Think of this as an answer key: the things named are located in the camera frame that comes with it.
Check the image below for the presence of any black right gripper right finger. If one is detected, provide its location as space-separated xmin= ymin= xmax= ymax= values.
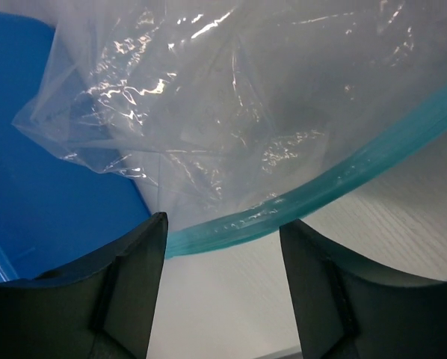
xmin=280 ymin=220 xmax=447 ymax=358

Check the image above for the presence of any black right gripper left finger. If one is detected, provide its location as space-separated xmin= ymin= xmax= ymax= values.
xmin=0 ymin=212 xmax=168 ymax=358

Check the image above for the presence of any clear zip top bag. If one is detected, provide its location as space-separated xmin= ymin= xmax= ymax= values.
xmin=13 ymin=1 xmax=447 ymax=257

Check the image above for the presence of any blue plastic bin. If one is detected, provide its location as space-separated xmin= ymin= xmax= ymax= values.
xmin=0 ymin=13 xmax=149 ymax=281

